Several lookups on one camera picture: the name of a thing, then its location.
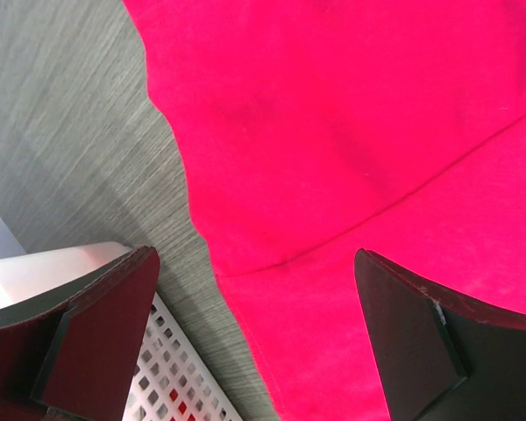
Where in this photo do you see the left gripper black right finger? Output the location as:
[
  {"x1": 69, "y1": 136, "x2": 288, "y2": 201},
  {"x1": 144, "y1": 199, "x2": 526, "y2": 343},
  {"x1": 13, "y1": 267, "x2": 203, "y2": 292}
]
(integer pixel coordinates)
[{"x1": 354, "y1": 249, "x2": 526, "y2": 420}]

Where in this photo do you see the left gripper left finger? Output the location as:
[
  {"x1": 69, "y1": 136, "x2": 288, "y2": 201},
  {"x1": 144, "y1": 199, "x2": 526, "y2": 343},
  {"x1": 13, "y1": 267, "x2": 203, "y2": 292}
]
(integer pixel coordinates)
[{"x1": 0, "y1": 246, "x2": 160, "y2": 420}]

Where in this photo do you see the pink t shirt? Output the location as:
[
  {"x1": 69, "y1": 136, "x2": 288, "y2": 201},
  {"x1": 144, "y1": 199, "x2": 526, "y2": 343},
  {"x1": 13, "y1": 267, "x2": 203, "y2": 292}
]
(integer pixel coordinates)
[{"x1": 125, "y1": 1, "x2": 526, "y2": 420}]

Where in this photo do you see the white plastic basket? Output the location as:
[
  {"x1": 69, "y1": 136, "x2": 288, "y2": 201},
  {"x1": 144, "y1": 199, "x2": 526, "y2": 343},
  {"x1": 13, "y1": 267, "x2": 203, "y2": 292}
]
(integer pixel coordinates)
[{"x1": 0, "y1": 242, "x2": 239, "y2": 420}]

